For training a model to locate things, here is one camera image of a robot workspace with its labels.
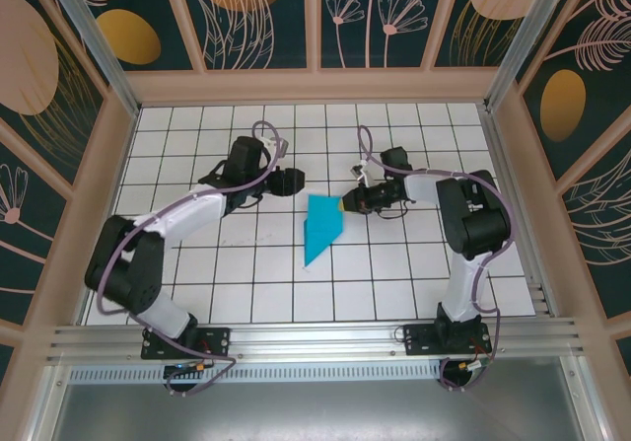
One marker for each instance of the blue paper sheet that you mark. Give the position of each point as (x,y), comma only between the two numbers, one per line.
(320,229)

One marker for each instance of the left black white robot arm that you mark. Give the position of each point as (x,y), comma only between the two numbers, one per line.
(128,273)

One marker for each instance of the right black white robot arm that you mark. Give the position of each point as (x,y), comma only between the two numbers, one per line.
(473,224)

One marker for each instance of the grey metal shelf panel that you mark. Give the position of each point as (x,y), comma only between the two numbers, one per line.
(315,411)

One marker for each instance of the small black circuit board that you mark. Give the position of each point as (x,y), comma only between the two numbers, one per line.
(189,368)

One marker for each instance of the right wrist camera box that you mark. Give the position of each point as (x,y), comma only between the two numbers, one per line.
(361,172)

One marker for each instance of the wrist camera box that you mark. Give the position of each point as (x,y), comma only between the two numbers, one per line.
(361,172)
(276,146)

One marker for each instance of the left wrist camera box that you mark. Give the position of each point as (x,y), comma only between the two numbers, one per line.
(276,146)

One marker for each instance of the aluminium side rail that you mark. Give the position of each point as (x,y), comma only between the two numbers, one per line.
(512,140)

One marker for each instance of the long aluminium mounting rail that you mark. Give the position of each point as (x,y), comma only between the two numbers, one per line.
(315,340)

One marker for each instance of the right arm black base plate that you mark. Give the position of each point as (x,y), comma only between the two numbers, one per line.
(419,337)

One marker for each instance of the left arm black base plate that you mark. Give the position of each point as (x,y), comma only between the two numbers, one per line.
(212,340)

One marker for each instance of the aluminium frame post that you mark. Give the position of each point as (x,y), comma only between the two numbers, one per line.
(93,46)
(522,41)

